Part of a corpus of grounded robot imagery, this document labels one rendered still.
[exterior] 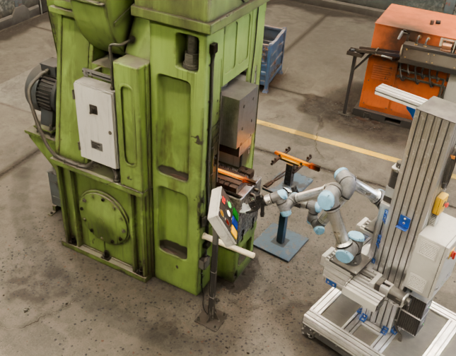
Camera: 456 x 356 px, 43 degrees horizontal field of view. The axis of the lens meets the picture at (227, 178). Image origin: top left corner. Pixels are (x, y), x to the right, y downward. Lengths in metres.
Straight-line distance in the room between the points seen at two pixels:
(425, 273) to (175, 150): 1.93
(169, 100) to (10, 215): 2.48
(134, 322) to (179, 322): 0.35
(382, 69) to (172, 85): 4.11
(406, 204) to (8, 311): 3.17
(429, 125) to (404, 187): 0.48
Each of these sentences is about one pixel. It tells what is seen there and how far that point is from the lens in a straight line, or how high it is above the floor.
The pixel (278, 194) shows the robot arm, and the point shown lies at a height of 1.23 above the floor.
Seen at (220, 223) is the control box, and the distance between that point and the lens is 3.85.
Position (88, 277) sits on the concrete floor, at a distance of 5.14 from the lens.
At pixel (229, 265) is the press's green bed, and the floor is 0.20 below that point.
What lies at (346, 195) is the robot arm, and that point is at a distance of 4.17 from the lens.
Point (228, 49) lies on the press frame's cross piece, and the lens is 3.97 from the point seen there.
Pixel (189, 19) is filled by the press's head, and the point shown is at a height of 2.37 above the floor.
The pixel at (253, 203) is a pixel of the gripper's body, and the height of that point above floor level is 1.14.
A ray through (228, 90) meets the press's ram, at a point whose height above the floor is 1.76.
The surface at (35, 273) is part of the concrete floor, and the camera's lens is 5.27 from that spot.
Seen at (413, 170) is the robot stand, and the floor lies 1.63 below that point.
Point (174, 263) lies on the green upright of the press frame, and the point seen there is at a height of 0.26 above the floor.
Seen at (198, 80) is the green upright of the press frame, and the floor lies 1.96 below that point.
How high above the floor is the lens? 3.56
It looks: 35 degrees down
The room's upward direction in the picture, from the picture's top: 4 degrees clockwise
